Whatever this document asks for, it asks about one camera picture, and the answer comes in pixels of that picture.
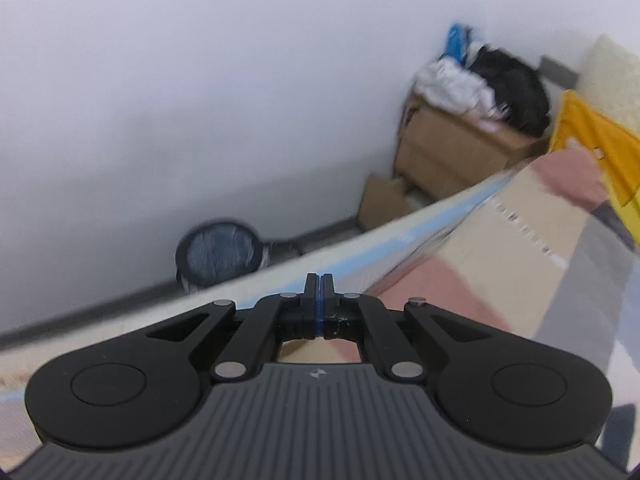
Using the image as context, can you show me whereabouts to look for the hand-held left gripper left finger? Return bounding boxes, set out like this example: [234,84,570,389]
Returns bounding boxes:
[145,272,321,383]

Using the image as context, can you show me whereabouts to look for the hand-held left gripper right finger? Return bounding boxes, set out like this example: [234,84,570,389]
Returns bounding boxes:
[318,272,493,383]

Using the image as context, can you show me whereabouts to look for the white crumpled clothes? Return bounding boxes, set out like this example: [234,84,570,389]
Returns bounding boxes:
[412,56,511,122]

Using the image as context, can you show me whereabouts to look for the round black fan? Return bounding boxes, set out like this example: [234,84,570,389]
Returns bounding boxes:
[174,219,273,295]

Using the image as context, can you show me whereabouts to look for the cardboard box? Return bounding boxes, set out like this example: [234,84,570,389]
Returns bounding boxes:
[356,172,417,234]

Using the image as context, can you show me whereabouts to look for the checked patchwork quilt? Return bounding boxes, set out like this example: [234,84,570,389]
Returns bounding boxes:
[275,152,640,461]

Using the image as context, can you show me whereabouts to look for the wooden nightstand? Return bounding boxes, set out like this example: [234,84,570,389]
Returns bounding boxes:
[394,85,551,202]

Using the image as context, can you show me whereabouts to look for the black bag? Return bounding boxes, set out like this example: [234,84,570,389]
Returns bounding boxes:
[469,46,552,137]

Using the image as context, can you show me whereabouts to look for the yellow crown pillow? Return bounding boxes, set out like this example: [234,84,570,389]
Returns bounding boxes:
[547,89,640,247]

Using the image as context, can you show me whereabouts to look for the blue packet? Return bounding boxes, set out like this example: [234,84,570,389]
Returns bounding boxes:
[444,22,477,67]

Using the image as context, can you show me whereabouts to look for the cream quilted headboard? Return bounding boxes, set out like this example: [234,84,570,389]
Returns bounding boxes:
[579,34,640,133]

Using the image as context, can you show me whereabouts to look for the dark wall switch plate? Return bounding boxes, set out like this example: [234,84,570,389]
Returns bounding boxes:
[539,55,582,88]

